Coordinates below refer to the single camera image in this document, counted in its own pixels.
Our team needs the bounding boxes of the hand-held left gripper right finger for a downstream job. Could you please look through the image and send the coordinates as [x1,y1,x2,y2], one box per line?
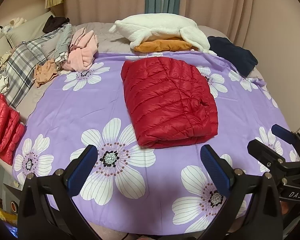
[200,144,283,240]

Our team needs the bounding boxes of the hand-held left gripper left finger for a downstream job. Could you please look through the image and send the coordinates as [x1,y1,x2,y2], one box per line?
[17,144,98,240]

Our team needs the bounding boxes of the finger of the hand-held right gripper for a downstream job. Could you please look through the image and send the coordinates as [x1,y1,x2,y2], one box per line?
[247,140,300,174]
[271,124,300,150]

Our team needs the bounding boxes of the red puffer jacket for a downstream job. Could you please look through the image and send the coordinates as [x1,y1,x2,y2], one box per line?
[121,57,218,148]

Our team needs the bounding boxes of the purple floral bed sheet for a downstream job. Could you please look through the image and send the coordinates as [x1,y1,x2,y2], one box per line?
[12,50,300,235]

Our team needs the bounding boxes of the yellow packet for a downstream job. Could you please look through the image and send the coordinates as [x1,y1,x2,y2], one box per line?
[0,206,17,228]

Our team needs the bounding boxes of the folded shiny red jacket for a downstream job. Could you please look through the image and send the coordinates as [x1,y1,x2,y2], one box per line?
[0,94,25,165]

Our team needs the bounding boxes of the navy garment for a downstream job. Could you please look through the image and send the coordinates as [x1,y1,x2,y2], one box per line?
[207,36,258,77]

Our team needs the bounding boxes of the peach garment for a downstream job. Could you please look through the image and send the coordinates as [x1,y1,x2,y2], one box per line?
[34,59,58,88]

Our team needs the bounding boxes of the pink garment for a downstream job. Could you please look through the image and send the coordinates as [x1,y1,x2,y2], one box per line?
[62,27,98,72]

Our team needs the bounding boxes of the grey plaid blanket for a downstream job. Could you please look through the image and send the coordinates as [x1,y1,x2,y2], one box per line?
[2,24,73,108]

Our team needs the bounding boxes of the grey garment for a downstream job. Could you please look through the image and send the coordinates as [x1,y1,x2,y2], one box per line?
[54,24,74,63]

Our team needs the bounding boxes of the orange garment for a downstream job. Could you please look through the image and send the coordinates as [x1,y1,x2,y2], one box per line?
[134,37,194,53]

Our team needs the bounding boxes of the pink curtain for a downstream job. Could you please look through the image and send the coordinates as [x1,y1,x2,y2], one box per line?
[177,0,300,45]
[64,0,148,25]

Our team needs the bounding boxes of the dark brown garment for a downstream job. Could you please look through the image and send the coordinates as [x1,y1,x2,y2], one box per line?
[42,16,70,33]

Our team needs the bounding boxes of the beige pillow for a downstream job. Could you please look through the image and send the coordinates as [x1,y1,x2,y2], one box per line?
[6,11,55,48]

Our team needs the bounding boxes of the white fleece garment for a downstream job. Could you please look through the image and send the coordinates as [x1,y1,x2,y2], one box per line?
[109,13,215,55]

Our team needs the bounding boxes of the white plush toys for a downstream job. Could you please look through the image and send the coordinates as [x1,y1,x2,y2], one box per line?
[0,17,27,47]

